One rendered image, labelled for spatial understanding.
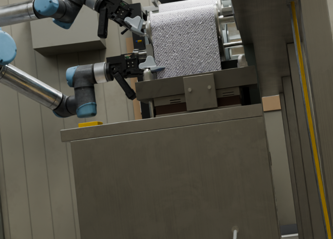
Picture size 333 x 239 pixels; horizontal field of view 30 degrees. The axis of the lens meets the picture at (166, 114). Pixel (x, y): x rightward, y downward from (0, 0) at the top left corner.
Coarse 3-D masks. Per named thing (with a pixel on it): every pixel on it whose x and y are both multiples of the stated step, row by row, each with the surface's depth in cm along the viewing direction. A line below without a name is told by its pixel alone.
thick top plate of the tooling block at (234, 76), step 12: (204, 72) 203; (216, 72) 203; (228, 72) 202; (240, 72) 201; (252, 72) 201; (144, 84) 206; (156, 84) 206; (168, 84) 205; (180, 84) 204; (216, 84) 203; (228, 84) 202; (240, 84) 201; (252, 84) 201; (144, 96) 206; (156, 96) 206
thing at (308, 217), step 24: (312, 0) 143; (312, 24) 142; (288, 48) 232; (312, 48) 142; (312, 72) 142; (288, 96) 334; (312, 96) 145; (288, 120) 334; (288, 144) 424; (312, 168) 228; (312, 192) 228; (312, 216) 227
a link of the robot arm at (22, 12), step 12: (36, 0) 223; (48, 0) 221; (60, 0) 229; (0, 12) 230; (12, 12) 228; (24, 12) 227; (36, 12) 226; (48, 12) 222; (60, 12) 228; (0, 24) 232; (12, 24) 233
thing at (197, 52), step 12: (180, 36) 226; (192, 36) 225; (204, 36) 224; (216, 36) 223; (156, 48) 227; (168, 48) 226; (180, 48) 225; (192, 48) 225; (204, 48) 224; (216, 48) 223; (156, 60) 226; (168, 60) 226; (180, 60) 225; (192, 60) 224; (204, 60) 224; (216, 60) 223; (168, 72) 225; (180, 72) 225; (192, 72) 224
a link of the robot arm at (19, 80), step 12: (0, 72) 219; (12, 72) 222; (24, 72) 227; (12, 84) 223; (24, 84) 225; (36, 84) 228; (36, 96) 229; (48, 96) 231; (60, 96) 234; (60, 108) 235
